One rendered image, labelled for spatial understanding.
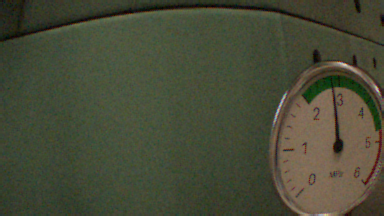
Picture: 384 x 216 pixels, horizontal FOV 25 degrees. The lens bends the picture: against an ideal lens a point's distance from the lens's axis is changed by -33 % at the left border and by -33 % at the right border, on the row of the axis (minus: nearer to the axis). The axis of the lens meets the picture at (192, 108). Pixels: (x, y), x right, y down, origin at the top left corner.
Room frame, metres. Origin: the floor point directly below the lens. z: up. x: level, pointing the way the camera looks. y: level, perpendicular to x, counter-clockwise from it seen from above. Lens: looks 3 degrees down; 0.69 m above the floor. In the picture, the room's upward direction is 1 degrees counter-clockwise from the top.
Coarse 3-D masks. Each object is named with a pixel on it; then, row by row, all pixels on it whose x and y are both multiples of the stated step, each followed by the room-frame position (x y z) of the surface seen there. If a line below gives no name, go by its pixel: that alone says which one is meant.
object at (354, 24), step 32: (0, 0) 0.49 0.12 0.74; (32, 0) 0.48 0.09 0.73; (64, 0) 0.47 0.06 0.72; (96, 0) 0.46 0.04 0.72; (128, 0) 0.46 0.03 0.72; (160, 0) 0.45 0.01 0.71; (192, 0) 0.45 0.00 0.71; (224, 0) 0.44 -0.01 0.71; (256, 0) 0.44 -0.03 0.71; (288, 0) 0.45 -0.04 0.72; (320, 0) 0.53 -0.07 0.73; (352, 0) 0.68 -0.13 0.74; (0, 32) 0.49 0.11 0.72; (32, 32) 0.48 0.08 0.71; (352, 32) 0.65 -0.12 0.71
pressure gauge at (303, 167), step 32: (320, 64) 0.36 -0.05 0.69; (352, 64) 0.38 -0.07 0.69; (288, 96) 0.37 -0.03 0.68; (320, 96) 0.36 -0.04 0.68; (352, 96) 0.36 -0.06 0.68; (288, 128) 0.37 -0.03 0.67; (320, 128) 0.36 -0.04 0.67; (352, 128) 0.36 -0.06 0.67; (288, 160) 0.37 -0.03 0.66; (320, 160) 0.36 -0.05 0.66; (352, 160) 0.36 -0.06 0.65; (288, 192) 0.37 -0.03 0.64; (320, 192) 0.36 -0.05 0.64; (352, 192) 0.36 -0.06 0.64
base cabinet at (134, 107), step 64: (0, 64) 0.49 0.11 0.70; (64, 64) 0.47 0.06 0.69; (128, 64) 0.45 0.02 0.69; (192, 64) 0.45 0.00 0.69; (256, 64) 0.44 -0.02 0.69; (0, 128) 0.49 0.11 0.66; (64, 128) 0.47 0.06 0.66; (128, 128) 0.45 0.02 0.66; (192, 128) 0.45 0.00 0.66; (256, 128) 0.44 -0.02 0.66; (0, 192) 0.49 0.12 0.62; (64, 192) 0.47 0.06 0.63; (128, 192) 0.46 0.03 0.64; (192, 192) 0.45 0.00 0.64; (256, 192) 0.44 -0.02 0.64
